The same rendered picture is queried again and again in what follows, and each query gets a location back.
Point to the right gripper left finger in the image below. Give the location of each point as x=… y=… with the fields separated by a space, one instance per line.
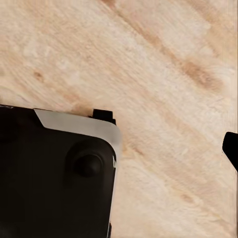
x=12 y=148

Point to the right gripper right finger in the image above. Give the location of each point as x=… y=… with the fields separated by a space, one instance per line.
x=230 y=148

